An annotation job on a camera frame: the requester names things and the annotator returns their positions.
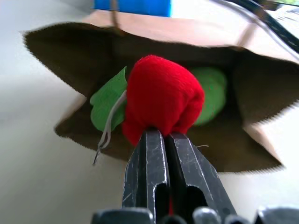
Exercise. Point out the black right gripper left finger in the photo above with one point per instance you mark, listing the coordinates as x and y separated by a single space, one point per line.
146 168

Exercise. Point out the red plush strawberry toy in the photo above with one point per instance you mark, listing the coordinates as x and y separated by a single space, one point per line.
161 98

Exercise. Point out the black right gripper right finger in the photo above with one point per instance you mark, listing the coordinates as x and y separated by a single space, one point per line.
198 172

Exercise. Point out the brown paper bag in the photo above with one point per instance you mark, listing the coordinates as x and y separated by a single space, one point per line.
70 60

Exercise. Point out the green plush toy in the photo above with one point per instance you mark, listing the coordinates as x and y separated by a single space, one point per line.
210 95

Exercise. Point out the blue box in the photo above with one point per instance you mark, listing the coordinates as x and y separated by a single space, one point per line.
133 5

